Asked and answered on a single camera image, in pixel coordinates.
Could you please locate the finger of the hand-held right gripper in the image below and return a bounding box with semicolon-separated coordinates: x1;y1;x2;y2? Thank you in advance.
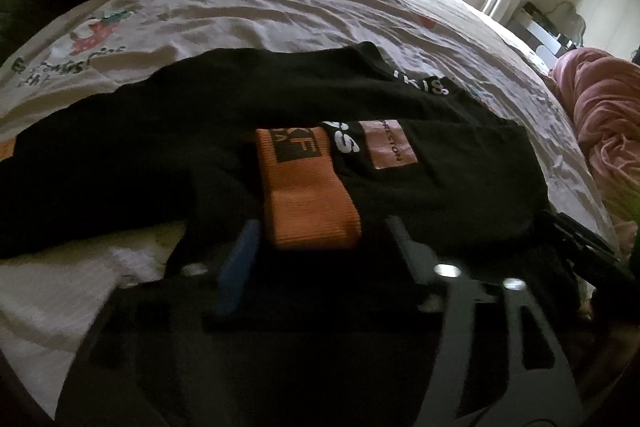
542;209;623;275

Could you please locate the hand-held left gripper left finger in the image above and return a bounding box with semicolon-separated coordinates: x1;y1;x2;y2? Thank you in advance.
55;219;265;427

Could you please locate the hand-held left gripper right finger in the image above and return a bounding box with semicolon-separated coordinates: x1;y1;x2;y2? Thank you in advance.
384;214;587;427

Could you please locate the black sweatshirt with orange cuffs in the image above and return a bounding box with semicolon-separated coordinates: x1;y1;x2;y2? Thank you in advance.
0;41;583;325

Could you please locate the pink crumpled blanket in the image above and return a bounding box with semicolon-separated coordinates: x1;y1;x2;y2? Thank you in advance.
547;48;640;253

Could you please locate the floral white bed sheet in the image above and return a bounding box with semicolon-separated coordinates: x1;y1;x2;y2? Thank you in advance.
0;0;621;415

